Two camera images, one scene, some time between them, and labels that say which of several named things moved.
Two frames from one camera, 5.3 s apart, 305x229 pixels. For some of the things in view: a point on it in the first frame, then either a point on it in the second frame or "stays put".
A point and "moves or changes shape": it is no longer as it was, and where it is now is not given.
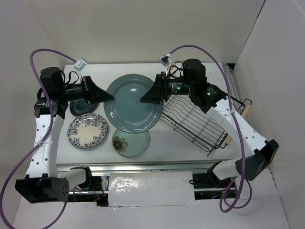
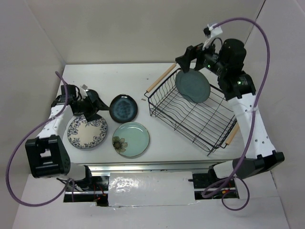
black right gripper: (153, 95) -> (192, 52)
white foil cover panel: (153, 188) stays put
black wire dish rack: (180, 113) stays put
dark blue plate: (80, 107) moves or changes shape
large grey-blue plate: (127, 112) moves or changes shape
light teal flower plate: (130, 144) stays put
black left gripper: (93, 93) -> (95, 107)
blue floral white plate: (87, 130) stays put
